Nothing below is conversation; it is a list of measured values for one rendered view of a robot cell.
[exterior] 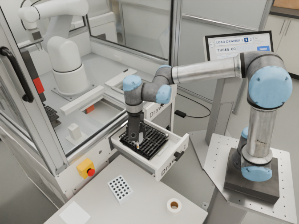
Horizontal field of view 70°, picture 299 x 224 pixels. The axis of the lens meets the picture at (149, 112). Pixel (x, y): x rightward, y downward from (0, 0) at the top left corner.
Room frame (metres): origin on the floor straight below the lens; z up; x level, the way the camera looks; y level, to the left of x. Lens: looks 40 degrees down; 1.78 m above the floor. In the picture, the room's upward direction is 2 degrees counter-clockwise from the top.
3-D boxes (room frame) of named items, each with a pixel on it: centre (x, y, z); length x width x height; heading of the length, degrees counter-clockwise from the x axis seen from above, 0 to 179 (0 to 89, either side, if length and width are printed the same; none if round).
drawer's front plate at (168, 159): (0.71, -0.12, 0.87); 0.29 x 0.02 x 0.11; 141
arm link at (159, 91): (0.72, -0.04, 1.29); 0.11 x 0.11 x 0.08; 73
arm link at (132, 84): (0.73, 0.06, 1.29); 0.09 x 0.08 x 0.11; 73
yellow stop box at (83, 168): (0.65, 0.33, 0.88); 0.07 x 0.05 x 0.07; 141
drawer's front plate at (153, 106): (1.16, -0.07, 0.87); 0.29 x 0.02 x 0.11; 141
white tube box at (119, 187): (0.59, 0.16, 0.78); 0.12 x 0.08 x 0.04; 35
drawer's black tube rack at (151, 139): (0.84, 0.04, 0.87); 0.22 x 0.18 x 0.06; 51
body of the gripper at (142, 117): (0.74, 0.06, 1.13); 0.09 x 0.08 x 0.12; 177
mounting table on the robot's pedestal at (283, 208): (0.69, -0.53, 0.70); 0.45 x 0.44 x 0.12; 67
